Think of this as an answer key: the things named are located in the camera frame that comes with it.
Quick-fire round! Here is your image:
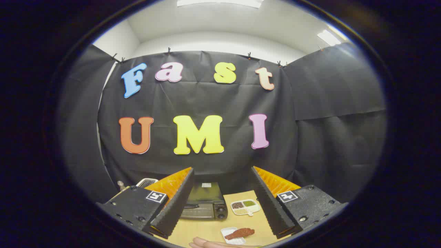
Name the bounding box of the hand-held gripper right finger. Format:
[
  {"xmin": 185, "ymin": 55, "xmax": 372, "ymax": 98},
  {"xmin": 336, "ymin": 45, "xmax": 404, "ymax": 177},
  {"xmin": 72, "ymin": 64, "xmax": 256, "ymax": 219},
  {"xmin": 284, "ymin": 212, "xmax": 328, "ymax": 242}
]
[{"xmin": 250, "ymin": 166, "xmax": 348, "ymax": 240}]

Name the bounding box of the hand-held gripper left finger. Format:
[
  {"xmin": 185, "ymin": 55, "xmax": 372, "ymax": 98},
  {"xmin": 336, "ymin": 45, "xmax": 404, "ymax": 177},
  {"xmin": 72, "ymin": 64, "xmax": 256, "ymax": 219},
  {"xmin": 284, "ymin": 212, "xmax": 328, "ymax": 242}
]
[{"xmin": 96, "ymin": 167, "xmax": 195, "ymax": 240}]

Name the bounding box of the black toaster oven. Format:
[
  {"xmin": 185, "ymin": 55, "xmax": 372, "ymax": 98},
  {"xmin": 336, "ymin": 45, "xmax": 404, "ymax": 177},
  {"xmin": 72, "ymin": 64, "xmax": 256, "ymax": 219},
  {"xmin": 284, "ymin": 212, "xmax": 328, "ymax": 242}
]
[{"xmin": 179, "ymin": 182, "xmax": 228, "ymax": 221}]

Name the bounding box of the brown grilled meat slice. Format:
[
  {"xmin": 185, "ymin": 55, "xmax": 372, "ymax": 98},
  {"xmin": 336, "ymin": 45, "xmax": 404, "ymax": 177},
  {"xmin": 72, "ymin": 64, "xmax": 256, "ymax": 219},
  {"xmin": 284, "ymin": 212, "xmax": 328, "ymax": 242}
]
[{"xmin": 225, "ymin": 228, "xmax": 255, "ymax": 240}]

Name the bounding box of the white bread toaster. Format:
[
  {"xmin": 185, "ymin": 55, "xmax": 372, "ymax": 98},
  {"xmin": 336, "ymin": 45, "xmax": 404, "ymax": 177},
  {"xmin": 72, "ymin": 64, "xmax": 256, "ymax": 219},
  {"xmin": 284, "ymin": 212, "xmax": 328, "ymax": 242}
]
[{"xmin": 136, "ymin": 178, "xmax": 159, "ymax": 188}]

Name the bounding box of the white ribbed food tray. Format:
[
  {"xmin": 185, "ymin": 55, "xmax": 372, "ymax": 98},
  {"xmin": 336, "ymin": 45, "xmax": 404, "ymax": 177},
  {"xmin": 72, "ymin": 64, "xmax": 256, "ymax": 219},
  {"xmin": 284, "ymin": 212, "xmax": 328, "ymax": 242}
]
[{"xmin": 221, "ymin": 227, "xmax": 247, "ymax": 245}]

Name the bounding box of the white divided grain tray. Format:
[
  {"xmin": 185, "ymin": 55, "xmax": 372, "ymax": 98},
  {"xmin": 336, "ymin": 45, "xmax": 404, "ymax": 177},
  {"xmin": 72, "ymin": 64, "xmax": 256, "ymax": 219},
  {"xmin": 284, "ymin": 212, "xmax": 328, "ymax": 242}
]
[{"xmin": 230, "ymin": 199, "xmax": 261, "ymax": 217}]

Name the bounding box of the small ceiling light panel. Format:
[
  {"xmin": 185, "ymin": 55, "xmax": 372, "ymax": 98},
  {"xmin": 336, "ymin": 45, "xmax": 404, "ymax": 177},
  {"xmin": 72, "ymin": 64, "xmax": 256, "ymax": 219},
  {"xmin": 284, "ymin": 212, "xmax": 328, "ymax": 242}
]
[{"xmin": 317, "ymin": 29, "xmax": 341, "ymax": 46}]

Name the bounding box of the long ceiling light panel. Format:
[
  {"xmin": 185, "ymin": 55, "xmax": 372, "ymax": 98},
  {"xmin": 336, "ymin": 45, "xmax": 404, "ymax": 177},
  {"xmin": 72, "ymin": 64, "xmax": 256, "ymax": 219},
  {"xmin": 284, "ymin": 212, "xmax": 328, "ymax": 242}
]
[{"xmin": 177, "ymin": 0, "xmax": 264, "ymax": 9}]

